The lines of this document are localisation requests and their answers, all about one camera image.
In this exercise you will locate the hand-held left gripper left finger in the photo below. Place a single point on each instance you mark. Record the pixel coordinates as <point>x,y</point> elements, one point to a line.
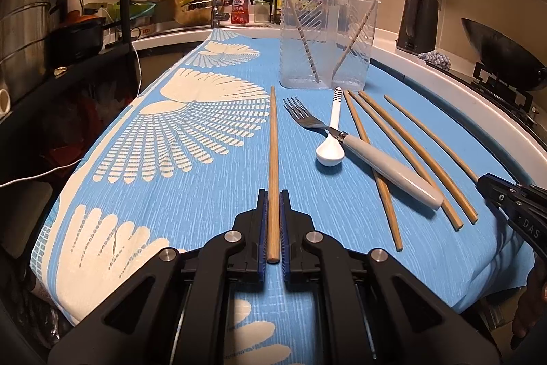
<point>261,228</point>

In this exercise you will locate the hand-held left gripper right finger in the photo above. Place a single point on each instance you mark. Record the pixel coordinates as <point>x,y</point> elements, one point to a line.
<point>285,228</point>

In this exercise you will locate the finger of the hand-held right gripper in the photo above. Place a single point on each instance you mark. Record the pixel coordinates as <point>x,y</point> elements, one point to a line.
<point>498,190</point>

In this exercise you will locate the long wooden chopstick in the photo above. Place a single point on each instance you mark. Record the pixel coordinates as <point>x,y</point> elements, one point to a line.
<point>273,155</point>

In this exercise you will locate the clear plastic utensil container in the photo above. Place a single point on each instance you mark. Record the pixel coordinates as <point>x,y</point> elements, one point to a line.
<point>324,49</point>

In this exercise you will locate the person's right hand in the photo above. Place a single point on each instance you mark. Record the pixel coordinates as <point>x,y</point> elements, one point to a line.
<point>532,305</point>

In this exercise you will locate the blue cloth with white print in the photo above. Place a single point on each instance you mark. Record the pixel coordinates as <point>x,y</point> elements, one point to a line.
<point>192,198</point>

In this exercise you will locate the black gas stove grate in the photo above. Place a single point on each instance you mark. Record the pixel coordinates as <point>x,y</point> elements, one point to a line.
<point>504,91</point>

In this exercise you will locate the black wok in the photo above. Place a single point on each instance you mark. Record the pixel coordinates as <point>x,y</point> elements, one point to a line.
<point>504,53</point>

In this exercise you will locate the blue white dishcloth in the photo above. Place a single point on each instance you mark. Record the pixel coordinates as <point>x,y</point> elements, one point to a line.
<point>433,59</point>

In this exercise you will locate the black electric kettle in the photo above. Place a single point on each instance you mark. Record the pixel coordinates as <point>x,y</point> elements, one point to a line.
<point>416,23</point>

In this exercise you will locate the red detergent pouch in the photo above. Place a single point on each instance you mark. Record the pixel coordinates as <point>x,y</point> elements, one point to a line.
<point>240,6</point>

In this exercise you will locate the green plastic basin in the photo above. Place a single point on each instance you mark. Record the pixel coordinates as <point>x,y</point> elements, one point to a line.
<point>136,9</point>

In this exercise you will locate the black cooking pot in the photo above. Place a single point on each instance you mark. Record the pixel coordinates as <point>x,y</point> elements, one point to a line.
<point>77,40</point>

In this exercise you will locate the orange pot lid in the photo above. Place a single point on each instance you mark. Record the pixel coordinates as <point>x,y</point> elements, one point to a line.
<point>79,16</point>

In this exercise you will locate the white plastic pipe end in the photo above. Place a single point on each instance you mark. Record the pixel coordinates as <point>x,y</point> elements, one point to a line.
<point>3,102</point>

